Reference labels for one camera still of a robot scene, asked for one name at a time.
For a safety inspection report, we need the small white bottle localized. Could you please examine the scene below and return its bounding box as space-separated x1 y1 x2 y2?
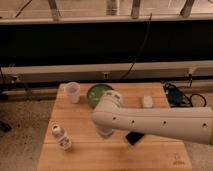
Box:
52 124 71 150

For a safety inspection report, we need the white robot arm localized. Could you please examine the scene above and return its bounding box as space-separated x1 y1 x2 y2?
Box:
92 90 213 145

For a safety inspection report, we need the green bowl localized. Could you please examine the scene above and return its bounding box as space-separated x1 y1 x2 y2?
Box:
86 84 112 108

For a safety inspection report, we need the clear plastic cup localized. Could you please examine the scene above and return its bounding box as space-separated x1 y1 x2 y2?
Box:
64 82 80 103

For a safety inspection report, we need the white rectangular block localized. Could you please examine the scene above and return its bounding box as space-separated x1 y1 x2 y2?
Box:
142 95 153 108

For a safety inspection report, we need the black smartphone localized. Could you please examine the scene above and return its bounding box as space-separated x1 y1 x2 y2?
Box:
126 132 144 145

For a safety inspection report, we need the blue device on floor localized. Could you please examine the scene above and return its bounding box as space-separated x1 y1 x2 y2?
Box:
168 89 183 105

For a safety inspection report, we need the black hanging cable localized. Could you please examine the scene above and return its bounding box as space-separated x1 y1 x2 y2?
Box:
119 12 153 81

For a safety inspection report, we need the black floor cable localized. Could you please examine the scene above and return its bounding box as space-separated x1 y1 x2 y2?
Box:
162 81 208 108

